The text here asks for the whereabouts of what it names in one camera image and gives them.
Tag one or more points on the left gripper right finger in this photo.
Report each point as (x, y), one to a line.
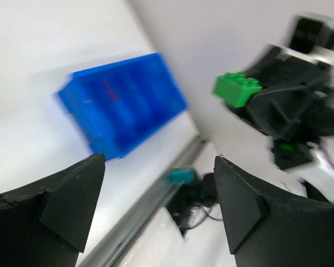
(268, 226)

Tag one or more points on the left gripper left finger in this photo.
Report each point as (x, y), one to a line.
(47, 222)

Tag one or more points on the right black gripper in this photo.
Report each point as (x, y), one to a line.
(295, 107)

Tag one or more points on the green teal lego stack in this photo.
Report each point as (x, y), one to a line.
(235, 89)

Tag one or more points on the red yellow lego brick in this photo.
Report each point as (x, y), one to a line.
(110, 92)

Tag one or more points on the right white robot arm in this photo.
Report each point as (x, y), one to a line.
(317, 176)

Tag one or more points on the red teal lego stack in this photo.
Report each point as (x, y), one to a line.
(182, 175)

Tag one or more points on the blue plastic sorting bin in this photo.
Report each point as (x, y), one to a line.
(148, 99)

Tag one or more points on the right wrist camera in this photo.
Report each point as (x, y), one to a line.
(309, 32)

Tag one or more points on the aluminium rail frame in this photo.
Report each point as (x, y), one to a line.
(122, 235)

